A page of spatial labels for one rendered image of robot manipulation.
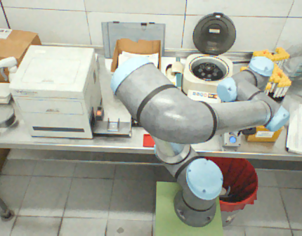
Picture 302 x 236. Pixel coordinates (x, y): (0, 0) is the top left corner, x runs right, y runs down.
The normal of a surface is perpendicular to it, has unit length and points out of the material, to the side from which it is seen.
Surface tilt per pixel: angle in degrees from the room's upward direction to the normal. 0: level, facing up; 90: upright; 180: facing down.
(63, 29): 90
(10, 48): 2
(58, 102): 90
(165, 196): 2
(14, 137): 0
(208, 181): 9
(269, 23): 90
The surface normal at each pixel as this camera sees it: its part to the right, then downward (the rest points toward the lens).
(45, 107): -0.04, 0.75
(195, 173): 0.12, -0.57
